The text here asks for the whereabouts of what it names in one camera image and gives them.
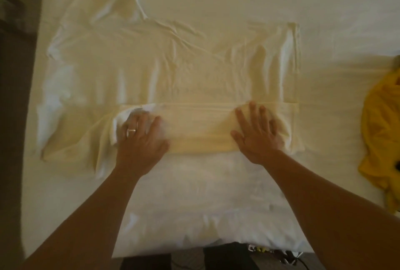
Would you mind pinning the person's left hand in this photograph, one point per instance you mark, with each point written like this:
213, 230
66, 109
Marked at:
140, 145

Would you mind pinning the person's left forearm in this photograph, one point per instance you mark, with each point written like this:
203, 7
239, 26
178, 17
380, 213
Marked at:
87, 223

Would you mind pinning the white bed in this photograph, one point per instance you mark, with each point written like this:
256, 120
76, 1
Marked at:
206, 204

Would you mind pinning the yellow shirt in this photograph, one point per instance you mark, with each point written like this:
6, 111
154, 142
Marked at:
381, 135

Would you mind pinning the person's right forearm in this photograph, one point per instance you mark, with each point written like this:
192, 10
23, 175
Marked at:
337, 210

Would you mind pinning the person's right hand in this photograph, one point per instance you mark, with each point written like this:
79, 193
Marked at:
256, 135

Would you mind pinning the white t-shirt blue player print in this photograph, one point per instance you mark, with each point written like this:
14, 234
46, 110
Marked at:
187, 66

